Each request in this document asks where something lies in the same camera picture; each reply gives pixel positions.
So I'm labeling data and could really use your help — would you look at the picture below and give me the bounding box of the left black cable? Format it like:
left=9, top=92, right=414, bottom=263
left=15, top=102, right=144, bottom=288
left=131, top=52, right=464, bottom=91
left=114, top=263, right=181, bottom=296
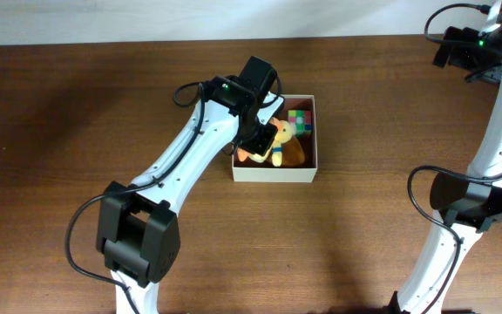
left=64, top=81, right=285, bottom=314

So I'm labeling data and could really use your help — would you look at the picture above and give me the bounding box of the multicolour puzzle cube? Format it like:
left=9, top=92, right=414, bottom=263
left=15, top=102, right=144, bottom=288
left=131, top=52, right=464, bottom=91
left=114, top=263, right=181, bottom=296
left=288, top=110, right=313, bottom=137

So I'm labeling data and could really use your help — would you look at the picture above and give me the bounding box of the yellow plush duck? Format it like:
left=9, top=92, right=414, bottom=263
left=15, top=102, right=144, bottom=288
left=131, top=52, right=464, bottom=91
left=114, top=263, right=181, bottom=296
left=237, top=117, right=294, bottom=167

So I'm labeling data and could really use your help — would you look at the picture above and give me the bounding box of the white cardboard box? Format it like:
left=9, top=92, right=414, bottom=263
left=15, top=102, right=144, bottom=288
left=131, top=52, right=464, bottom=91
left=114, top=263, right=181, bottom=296
left=231, top=94, right=318, bottom=183

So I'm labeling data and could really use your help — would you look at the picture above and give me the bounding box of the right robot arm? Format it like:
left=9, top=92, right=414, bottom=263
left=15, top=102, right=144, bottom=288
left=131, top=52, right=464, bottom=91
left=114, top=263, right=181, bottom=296
left=384, top=1, right=502, bottom=313

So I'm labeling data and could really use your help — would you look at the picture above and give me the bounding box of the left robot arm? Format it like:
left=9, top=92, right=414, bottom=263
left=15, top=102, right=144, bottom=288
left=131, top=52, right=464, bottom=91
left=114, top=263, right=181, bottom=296
left=96, top=57, right=284, bottom=313

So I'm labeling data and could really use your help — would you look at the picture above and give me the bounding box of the brown plush bear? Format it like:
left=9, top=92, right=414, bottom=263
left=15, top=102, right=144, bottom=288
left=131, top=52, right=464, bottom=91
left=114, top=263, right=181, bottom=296
left=282, top=136, right=306, bottom=167

